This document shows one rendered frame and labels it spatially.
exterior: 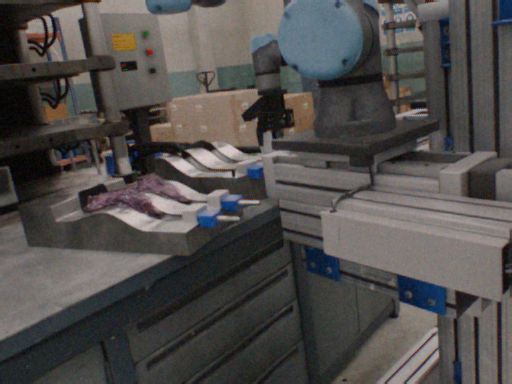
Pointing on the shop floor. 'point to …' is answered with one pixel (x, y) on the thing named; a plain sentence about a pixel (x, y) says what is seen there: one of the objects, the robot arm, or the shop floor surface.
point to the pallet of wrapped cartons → (214, 118)
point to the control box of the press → (134, 71)
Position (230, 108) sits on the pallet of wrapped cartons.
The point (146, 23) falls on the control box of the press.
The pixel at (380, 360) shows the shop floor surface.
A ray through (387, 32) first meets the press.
